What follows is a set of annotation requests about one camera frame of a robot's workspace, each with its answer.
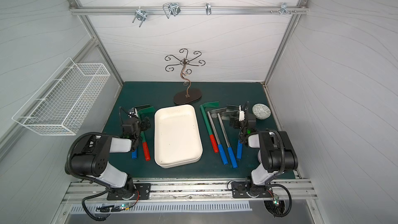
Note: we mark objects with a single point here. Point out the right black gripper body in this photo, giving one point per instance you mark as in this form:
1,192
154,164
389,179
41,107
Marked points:
235,121

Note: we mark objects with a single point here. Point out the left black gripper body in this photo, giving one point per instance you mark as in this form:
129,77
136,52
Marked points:
145,123

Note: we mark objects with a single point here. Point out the green hoe red grip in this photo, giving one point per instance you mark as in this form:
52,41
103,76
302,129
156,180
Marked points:
203,107
145,125

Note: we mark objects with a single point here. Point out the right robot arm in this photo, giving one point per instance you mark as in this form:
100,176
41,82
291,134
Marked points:
276,154

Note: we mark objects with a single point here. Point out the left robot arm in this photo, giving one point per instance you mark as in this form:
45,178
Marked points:
88,156

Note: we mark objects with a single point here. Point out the white storage box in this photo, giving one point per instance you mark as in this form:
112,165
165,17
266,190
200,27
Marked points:
177,140

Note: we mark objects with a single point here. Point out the tape roll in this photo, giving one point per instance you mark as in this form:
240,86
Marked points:
261,111

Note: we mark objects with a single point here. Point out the green table mat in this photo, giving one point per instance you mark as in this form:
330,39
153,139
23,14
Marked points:
160,95

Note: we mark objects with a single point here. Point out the metal jewelry tree stand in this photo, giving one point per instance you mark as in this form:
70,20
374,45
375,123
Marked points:
189,95

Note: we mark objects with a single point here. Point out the metal hook clamp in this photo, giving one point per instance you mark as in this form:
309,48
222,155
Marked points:
208,9
171,9
140,15
283,10

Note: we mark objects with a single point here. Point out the aluminium crossbar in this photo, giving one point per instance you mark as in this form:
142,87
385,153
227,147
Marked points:
185,10

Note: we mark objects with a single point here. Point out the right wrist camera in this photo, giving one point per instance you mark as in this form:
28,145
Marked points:
241,114

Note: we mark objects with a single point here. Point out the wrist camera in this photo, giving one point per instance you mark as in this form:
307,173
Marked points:
241,114
133,113

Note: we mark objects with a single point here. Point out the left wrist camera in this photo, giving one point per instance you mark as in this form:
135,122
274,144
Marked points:
133,113

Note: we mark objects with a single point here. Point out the white wire basket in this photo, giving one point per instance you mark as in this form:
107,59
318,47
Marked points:
60,106

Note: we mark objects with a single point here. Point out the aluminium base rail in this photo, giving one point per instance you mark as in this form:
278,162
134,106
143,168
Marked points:
161,190

